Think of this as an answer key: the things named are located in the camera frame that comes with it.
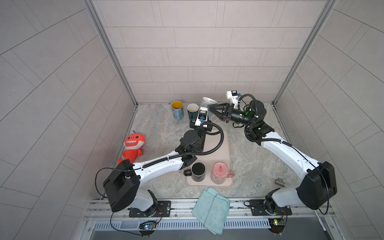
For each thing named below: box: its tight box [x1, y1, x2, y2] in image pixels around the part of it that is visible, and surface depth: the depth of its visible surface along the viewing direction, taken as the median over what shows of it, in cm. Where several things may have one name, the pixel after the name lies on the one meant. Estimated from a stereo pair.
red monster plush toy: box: [117, 133, 146, 164], surface depth 88 cm
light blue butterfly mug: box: [171, 100, 184, 121], surface depth 104 cm
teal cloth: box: [191, 187, 231, 235], surface depth 71 cm
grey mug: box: [200, 96, 218, 108], surface depth 70 cm
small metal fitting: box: [274, 178, 286, 187], surface depth 80 cm
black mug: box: [183, 161, 207, 182], surface depth 77 cm
